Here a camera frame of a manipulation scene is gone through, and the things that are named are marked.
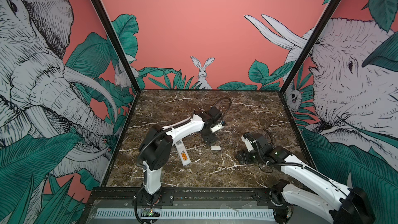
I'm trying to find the white battery cover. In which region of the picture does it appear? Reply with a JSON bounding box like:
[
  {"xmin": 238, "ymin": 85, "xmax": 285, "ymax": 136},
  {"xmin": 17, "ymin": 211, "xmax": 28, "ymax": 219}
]
[{"xmin": 210, "ymin": 146, "xmax": 221, "ymax": 151}]

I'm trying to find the white remote control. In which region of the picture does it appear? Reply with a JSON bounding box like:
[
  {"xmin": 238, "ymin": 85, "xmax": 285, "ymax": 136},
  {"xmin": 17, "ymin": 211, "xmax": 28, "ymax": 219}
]
[{"xmin": 175, "ymin": 140, "xmax": 191, "ymax": 166}]

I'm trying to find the orange battery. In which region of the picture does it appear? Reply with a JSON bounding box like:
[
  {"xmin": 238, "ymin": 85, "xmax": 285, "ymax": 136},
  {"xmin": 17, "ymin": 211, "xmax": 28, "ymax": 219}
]
[{"xmin": 181, "ymin": 151, "xmax": 188, "ymax": 161}]

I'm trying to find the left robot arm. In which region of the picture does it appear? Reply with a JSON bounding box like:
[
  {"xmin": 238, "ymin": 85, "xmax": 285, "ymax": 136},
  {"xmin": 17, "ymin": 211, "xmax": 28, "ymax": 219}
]
[{"xmin": 137, "ymin": 106, "xmax": 226, "ymax": 206}]

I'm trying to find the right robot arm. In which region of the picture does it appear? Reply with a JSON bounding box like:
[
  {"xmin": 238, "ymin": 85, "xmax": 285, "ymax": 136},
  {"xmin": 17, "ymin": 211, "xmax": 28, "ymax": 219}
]
[{"xmin": 238, "ymin": 132, "xmax": 376, "ymax": 224}]

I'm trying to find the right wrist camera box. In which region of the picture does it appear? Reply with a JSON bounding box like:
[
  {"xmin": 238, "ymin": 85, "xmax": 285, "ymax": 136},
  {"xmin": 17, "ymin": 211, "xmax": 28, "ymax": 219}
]
[{"xmin": 241, "ymin": 133, "xmax": 254, "ymax": 152}]

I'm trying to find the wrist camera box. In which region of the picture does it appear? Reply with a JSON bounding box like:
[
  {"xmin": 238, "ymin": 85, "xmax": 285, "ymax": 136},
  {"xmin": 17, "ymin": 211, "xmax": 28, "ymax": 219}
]
[
  {"xmin": 241, "ymin": 133, "xmax": 254, "ymax": 152},
  {"xmin": 210, "ymin": 121, "xmax": 226, "ymax": 133}
]

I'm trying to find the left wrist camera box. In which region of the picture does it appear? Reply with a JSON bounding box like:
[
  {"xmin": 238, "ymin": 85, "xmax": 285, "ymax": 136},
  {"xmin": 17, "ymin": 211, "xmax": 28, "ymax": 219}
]
[{"xmin": 210, "ymin": 121, "xmax": 226, "ymax": 133}]

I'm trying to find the right black corrugated cable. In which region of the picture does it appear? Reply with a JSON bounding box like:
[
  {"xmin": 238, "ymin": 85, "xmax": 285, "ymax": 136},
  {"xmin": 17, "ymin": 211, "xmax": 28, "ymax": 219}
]
[{"xmin": 254, "ymin": 129, "xmax": 274, "ymax": 145}]

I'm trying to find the black corrugated cable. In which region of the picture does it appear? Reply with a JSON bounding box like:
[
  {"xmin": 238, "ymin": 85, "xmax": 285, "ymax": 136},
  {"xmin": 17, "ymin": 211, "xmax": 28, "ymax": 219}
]
[
  {"xmin": 211, "ymin": 97, "xmax": 233, "ymax": 122},
  {"xmin": 254, "ymin": 129, "xmax": 274, "ymax": 145}
]

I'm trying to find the left black corrugated cable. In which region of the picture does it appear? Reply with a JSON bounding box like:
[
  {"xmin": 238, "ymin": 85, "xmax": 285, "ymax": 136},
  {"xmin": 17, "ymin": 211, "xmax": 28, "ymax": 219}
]
[{"xmin": 211, "ymin": 97, "xmax": 233, "ymax": 122}]

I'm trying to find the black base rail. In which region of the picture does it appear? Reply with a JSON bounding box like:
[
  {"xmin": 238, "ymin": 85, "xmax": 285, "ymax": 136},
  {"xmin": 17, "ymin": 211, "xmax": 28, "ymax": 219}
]
[{"xmin": 88, "ymin": 187, "xmax": 287, "ymax": 207}]

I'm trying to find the white slotted cable duct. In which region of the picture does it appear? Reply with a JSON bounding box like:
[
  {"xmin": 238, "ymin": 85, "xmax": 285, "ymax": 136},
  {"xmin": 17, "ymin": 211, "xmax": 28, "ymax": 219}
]
[{"xmin": 94, "ymin": 208, "xmax": 275, "ymax": 221}]

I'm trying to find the right black frame post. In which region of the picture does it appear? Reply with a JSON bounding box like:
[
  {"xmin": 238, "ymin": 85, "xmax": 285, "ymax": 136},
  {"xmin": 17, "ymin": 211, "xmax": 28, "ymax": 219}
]
[{"xmin": 279, "ymin": 0, "xmax": 341, "ymax": 94}]

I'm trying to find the black frame post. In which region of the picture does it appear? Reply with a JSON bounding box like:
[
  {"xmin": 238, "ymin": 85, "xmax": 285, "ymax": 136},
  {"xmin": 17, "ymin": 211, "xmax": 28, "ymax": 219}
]
[
  {"xmin": 77, "ymin": 0, "xmax": 141, "ymax": 93},
  {"xmin": 279, "ymin": 0, "xmax": 341, "ymax": 94}
]

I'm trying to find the left black frame post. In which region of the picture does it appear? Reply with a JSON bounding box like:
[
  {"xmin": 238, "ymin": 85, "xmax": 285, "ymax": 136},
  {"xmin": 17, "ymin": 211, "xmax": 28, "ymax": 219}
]
[{"xmin": 77, "ymin": 0, "xmax": 141, "ymax": 93}]

